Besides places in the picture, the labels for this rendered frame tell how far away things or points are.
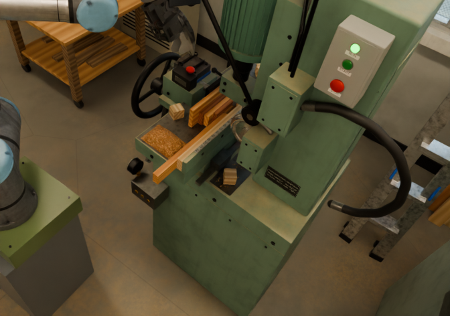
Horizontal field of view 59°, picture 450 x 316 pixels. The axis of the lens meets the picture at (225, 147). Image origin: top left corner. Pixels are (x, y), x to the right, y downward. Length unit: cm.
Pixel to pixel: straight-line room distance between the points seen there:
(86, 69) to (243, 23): 172
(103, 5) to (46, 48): 190
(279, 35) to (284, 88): 16
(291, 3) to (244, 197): 63
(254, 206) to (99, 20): 72
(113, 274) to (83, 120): 101
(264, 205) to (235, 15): 60
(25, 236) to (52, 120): 128
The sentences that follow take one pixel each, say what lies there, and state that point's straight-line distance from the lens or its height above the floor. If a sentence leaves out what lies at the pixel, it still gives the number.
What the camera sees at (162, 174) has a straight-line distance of 117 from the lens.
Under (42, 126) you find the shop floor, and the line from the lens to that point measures 261.
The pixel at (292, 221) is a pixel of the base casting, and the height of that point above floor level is 80.
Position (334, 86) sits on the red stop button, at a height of 136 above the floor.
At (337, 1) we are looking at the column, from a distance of 88.
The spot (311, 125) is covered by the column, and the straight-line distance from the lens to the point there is 106.
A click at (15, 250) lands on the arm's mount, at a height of 64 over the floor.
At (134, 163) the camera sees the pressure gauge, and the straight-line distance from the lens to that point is 150.
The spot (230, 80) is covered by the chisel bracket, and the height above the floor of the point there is 107.
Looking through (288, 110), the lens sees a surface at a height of 124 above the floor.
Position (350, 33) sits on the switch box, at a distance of 83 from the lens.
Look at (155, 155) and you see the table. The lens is 127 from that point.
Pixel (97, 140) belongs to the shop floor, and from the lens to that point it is 248.
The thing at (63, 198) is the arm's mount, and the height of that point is 64.
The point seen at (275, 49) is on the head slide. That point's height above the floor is 128.
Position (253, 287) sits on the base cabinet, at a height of 36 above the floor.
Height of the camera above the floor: 189
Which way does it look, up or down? 50 degrees down
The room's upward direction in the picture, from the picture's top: 13 degrees clockwise
